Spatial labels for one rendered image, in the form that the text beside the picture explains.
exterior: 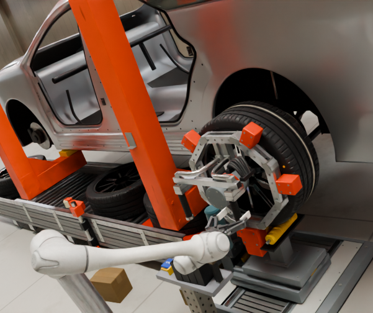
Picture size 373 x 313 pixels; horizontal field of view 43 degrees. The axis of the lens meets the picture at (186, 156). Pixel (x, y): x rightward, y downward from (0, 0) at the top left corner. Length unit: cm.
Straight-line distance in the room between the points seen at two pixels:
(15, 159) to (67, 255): 268
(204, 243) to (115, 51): 120
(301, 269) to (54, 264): 148
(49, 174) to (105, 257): 277
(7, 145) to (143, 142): 193
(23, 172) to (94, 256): 268
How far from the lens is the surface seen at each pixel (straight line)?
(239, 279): 294
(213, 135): 235
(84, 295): 199
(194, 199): 292
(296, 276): 271
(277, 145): 225
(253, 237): 255
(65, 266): 175
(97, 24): 251
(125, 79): 256
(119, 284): 341
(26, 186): 441
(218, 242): 180
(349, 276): 287
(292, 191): 222
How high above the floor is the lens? 190
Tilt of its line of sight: 21 degrees down
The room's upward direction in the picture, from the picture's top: 20 degrees counter-clockwise
